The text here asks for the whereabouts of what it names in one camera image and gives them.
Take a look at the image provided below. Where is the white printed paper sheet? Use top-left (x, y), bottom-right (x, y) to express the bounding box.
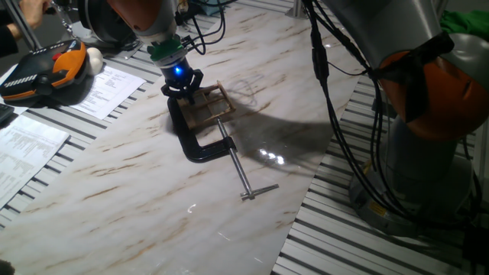
top-left (70, 65), bottom-right (147, 121)
top-left (0, 114), bottom-right (71, 210)

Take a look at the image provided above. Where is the black filament spool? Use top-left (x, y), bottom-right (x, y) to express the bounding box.
top-left (78, 0), bottom-right (138, 45)

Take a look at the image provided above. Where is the black C-clamp steel screw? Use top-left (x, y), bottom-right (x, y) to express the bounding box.
top-left (167, 93), bottom-right (280, 202)

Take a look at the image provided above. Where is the aluminium frame post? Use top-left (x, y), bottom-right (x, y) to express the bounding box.
top-left (2, 0), bottom-right (44, 53)
top-left (284, 0), bottom-right (312, 20)

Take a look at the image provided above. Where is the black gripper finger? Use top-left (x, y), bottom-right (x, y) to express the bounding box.
top-left (160, 84), bottom-right (189, 106)
top-left (189, 68), bottom-right (205, 94)

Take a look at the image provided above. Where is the black orange teach pendant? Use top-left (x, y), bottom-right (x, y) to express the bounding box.
top-left (0, 39), bottom-right (89, 102)

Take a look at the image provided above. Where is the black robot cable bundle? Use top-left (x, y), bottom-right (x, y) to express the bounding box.
top-left (173, 0), bottom-right (489, 230)

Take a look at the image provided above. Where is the small wooden sliding window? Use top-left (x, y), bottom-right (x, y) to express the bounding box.
top-left (176, 79), bottom-right (237, 131)

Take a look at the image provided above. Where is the person hand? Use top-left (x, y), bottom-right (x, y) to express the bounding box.
top-left (18, 0), bottom-right (53, 30)

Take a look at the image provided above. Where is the green cloth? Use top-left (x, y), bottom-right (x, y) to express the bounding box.
top-left (439, 9), bottom-right (489, 37)

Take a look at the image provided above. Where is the white round ball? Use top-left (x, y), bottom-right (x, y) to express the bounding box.
top-left (86, 47), bottom-right (105, 76)

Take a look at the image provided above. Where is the marble pattern mat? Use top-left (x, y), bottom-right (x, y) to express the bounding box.
top-left (0, 0), bottom-right (377, 275)

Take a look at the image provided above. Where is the person forearm black sleeve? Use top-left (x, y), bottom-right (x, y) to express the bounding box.
top-left (0, 21), bottom-right (24, 58)

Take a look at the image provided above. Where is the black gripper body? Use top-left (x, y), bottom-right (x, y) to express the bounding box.
top-left (159, 57), bottom-right (197, 92)

